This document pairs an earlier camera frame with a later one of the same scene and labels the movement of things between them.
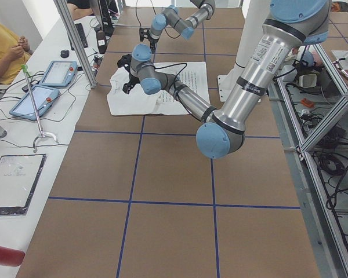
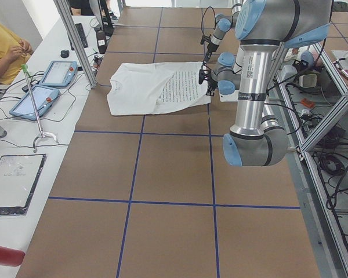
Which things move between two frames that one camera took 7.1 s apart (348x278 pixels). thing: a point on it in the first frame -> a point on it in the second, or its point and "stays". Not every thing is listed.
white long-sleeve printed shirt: x=192 y=75 stays
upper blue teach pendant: x=60 y=73 stays
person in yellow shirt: x=8 y=53 stays
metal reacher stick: x=42 y=135 stays
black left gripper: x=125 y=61 -> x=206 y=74
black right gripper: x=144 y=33 -> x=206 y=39
